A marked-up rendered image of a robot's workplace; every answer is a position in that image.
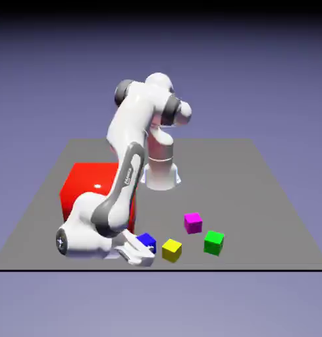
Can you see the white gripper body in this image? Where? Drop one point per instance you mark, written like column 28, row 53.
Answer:
column 135, row 252

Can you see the small blue cube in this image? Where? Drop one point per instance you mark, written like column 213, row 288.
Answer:
column 147, row 240

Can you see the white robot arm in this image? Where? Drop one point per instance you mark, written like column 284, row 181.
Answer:
column 129, row 126

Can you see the small yellow cube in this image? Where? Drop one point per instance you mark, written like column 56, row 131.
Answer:
column 171, row 249

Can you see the small magenta cube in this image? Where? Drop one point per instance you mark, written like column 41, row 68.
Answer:
column 193, row 222

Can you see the small green cube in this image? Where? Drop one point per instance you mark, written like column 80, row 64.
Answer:
column 214, row 242

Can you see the large red box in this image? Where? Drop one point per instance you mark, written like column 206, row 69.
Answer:
column 87, row 184

